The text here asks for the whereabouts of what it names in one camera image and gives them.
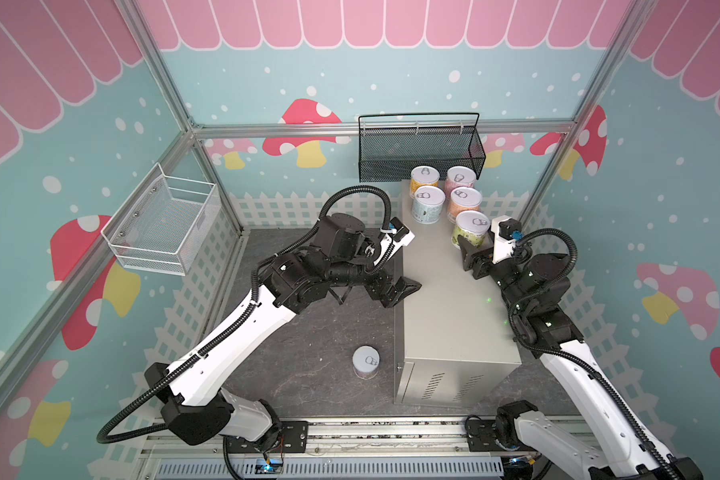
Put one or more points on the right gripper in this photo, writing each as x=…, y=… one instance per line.
x=483, y=262

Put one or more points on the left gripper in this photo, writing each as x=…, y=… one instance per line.
x=377, y=289

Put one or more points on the green label can front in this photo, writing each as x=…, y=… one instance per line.
x=471, y=225

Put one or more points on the orange label can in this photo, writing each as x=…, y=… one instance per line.
x=463, y=199

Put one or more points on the white lid can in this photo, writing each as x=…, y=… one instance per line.
x=427, y=204

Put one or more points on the pink label can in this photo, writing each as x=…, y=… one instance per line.
x=459, y=176

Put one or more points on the yellow label can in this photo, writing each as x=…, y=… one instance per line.
x=423, y=176

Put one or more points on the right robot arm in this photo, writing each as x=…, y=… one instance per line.
x=531, y=272

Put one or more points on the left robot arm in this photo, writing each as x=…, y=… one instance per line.
x=187, y=397

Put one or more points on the beige metal cabinet counter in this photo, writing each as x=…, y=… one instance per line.
x=452, y=343

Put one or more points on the beige label can right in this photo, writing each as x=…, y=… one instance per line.
x=366, y=362

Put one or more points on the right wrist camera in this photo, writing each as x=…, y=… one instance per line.
x=506, y=232

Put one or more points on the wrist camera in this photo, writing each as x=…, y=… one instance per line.
x=506, y=232
x=394, y=237

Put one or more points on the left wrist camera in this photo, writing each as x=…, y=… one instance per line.
x=394, y=237

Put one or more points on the black mesh wall basket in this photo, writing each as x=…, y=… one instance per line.
x=391, y=145

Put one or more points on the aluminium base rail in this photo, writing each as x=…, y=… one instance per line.
x=341, y=448

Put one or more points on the white wire wall basket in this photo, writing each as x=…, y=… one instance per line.
x=162, y=225

